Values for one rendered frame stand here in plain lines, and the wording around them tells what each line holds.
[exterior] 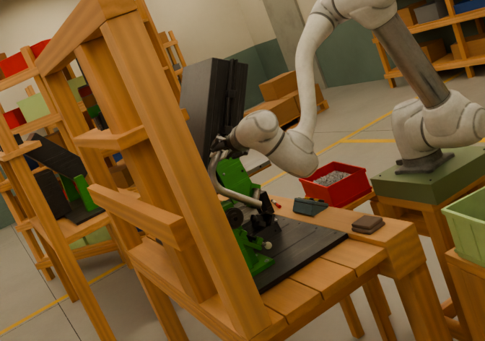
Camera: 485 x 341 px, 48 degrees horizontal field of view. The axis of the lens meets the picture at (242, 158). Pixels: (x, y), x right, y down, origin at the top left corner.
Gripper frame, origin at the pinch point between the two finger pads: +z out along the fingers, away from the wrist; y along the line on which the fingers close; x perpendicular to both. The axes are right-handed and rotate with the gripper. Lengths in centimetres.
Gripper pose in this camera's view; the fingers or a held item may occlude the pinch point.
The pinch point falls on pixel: (219, 153)
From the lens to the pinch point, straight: 204.3
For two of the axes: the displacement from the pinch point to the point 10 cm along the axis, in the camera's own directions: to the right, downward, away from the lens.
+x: -3.0, 8.8, -3.7
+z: -4.1, 2.4, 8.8
